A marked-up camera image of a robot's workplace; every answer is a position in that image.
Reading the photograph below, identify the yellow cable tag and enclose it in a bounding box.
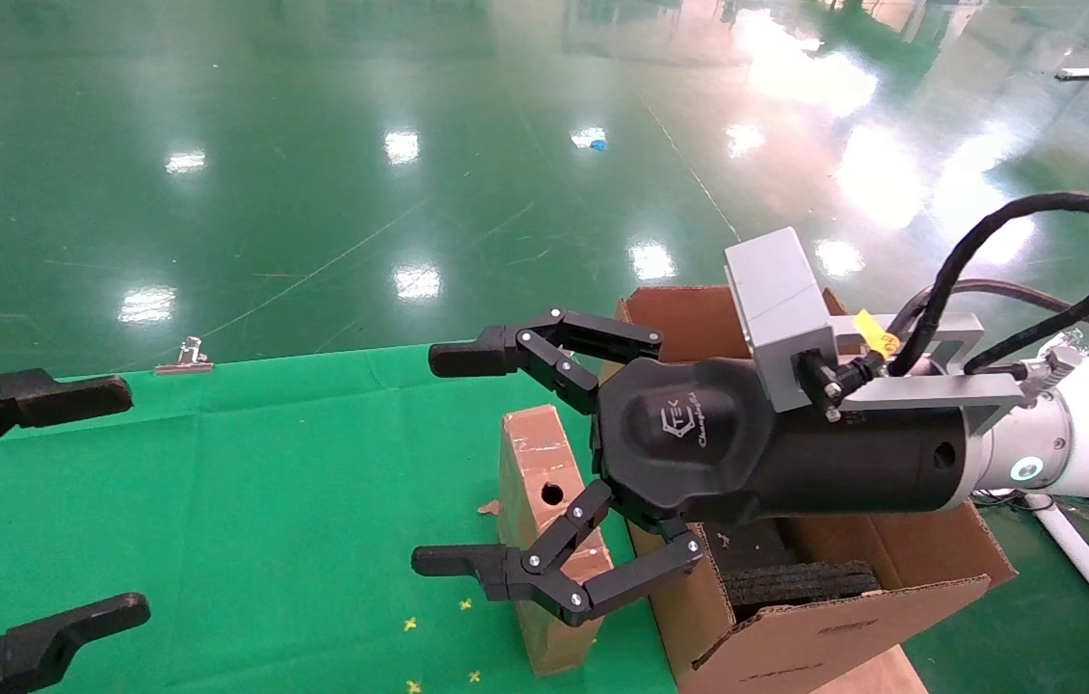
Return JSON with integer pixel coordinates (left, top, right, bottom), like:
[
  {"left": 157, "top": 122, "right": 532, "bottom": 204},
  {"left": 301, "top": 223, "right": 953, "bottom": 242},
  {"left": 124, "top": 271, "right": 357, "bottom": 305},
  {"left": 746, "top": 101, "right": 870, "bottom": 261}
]
[{"left": 853, "top": 308, "right": 900, "bottom": 356}]

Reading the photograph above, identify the large open cardboard carton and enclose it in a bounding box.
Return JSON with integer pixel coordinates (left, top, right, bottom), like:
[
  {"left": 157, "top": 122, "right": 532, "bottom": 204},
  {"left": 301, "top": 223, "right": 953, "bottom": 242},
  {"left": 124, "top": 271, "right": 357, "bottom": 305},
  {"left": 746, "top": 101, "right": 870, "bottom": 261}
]
[{"left": 614, "top": 285, "right": 1018, "bottom": 694}]

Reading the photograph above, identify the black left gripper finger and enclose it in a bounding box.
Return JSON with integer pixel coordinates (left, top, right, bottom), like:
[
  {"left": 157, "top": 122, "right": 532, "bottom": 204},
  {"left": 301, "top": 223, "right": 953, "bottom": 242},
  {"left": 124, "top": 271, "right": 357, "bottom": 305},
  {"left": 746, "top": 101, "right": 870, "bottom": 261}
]
[
  {"left": 0, "top": 593, "right": 151, "bottom": 694},
  {"left": 0, "top": 364, "right": 133, "bottom": 493}
]

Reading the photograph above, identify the thin black cable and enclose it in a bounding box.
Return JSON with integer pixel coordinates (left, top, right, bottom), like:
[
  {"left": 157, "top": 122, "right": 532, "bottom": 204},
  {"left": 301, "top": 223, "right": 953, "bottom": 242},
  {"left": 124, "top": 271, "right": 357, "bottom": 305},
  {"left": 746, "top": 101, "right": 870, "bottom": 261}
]
[{"left": 891, "top": 279, "right": 1089, "bottom": 338}]

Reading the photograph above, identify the thin black wire bundle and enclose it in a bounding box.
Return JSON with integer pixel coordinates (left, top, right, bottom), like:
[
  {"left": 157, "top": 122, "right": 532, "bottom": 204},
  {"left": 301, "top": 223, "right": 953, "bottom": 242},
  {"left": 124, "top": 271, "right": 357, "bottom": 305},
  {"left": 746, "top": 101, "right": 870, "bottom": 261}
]
[{"left": 973, "top": 489, "right": 1054, "bottom": 513}]

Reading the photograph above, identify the small brown cardboard box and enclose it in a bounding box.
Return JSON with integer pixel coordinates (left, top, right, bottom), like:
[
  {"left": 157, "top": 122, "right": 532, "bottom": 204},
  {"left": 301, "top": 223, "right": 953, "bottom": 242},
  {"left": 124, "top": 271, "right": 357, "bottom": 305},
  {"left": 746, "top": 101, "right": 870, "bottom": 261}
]
[{"left": 498, "top": 405, "right": 615, "bottom": 676}]

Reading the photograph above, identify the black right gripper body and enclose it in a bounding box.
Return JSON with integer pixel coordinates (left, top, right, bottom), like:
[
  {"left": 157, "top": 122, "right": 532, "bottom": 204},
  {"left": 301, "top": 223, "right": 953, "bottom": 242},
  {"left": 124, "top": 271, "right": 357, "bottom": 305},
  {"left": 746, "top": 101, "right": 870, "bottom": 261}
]
[{"left": 591, "top": 355, "right": 975, "bottom": 527}]

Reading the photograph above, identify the silver cable connector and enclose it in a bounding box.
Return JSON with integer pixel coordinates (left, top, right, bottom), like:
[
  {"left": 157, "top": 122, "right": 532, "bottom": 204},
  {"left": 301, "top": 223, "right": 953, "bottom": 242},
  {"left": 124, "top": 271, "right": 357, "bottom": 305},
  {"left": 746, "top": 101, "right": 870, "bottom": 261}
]
[{"left": 1017, "top": 347, "right": 1083, "bottom": 391}]

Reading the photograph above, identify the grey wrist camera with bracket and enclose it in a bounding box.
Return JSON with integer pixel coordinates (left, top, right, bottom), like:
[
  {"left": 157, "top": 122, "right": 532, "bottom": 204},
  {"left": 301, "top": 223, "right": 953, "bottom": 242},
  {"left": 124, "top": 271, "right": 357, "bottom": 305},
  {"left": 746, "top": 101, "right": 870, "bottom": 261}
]
[{"left": 725, "top": 227, "right": 1027, "bottom": 425}]

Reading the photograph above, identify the green table cloth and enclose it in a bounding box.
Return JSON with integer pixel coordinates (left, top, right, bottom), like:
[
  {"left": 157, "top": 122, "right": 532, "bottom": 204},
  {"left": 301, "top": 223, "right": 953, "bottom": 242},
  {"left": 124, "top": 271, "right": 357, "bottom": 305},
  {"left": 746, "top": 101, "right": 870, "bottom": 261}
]
[{"left": 0, "top": 342, "right": 680, "bottom": 694}]

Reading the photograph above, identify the silver binder clip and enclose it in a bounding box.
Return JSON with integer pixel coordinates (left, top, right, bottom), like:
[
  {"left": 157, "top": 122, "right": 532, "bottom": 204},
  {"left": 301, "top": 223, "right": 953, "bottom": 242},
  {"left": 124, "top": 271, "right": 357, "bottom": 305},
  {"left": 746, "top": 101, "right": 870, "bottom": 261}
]
[{"left": 154, "top": 336, "right": 215, "bottom": 375}]

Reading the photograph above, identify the black foam bottom pad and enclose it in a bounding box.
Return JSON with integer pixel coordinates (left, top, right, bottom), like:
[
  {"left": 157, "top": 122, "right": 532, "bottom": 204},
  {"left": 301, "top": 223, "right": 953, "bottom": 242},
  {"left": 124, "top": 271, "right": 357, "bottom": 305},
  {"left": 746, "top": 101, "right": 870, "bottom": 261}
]
[{"left": 699, "top": 520, "right": 801, "bottom": 576}]

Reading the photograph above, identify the black foam block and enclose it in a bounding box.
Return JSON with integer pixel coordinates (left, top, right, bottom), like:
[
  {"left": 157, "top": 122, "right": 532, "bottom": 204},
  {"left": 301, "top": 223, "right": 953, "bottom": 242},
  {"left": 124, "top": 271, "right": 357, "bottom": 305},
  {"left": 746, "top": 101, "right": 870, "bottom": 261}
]
[{"left": 723, "top": 561, "right": 883, "bottom": 620}]

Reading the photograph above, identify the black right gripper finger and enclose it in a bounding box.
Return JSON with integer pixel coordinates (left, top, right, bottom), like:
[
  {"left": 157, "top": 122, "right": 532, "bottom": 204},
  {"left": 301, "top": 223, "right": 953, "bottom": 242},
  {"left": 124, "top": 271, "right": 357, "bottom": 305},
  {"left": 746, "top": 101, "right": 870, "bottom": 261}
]
[
  {"left": 428, "top": 308, "right": 663, "bottom": 415},
  {"left": 412, "top": 479, "right": 705, "bottom": 627}
]

